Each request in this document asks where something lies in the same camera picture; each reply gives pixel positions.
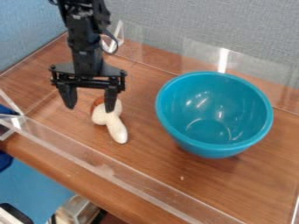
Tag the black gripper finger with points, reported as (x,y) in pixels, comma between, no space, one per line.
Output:
(111,98)
(69,94)

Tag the white brown-capped toy mushroom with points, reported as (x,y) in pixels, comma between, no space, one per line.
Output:
(101,117)

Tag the clear acrylic corner bracket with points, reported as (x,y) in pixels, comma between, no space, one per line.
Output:
(113,39)

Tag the clear acrylic back panel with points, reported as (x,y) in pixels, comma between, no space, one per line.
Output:
(180,55)

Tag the clear acrylic front barrier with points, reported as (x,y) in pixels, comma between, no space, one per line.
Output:
(129,193)

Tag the blue plastic bowl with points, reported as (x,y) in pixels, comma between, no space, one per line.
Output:
(216,113)

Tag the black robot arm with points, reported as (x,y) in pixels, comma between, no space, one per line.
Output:
(87,20)

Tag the metal table frame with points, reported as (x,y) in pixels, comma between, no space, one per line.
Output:
(78,211)

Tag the black white device below table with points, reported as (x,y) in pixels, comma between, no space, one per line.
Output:
(13,216)

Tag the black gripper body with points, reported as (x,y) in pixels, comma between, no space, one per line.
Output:
(87,71)

